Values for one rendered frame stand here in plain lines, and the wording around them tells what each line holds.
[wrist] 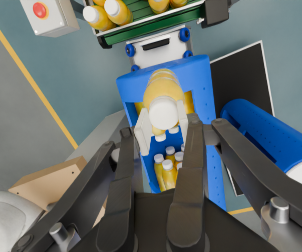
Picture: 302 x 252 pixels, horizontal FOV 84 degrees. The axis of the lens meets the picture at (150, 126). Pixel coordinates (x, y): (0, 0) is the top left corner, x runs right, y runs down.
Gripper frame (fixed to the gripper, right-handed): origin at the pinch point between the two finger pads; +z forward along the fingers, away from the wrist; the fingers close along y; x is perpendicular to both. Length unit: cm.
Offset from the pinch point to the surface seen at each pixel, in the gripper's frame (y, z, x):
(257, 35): 77, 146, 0
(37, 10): -30, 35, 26
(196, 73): 8.1, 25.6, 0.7
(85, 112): -94, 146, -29
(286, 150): 45, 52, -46
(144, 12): -3, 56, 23
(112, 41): -18, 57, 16
